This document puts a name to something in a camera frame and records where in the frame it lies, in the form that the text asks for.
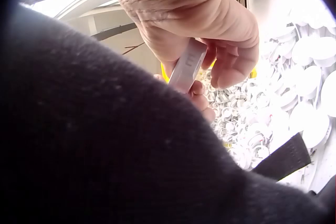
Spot person's left hand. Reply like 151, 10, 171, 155
154, 74, 216, 124

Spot person's right thumb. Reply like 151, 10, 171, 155
210, 32, 260, 90

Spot person's right hand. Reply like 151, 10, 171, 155
101, 0, 260, 90

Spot small white rectangular box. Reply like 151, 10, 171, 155
167, 39, 208, 93

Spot person's right fingers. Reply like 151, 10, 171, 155
143, 36, 218, 84

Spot heap of round white lamps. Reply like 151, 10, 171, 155
260, 6, 336, 149

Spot black wrist band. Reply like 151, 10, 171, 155
252, 133, 312, 181

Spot person's left fingers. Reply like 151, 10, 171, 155
154, 74, 216, 124

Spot yellow crate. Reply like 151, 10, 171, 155
160, 61, 259, 149

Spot pile of white ring parts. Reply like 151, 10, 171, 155
198, 68, 276, 170

